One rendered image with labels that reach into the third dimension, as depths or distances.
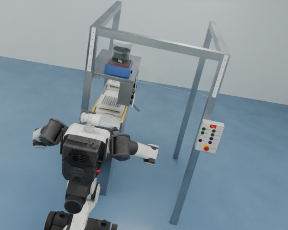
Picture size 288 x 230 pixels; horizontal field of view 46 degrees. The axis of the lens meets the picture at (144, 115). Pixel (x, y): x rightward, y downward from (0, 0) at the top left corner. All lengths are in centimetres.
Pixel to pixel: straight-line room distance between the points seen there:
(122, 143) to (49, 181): 169
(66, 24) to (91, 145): 429
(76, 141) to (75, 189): 35
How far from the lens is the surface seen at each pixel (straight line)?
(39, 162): 389
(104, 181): 342
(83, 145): 200
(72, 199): 219
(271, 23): 637
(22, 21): 630
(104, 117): 300
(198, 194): 385
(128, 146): 209
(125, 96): 276
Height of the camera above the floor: 236
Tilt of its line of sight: 28 degrees down
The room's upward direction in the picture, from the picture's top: 12 degrees clockwise
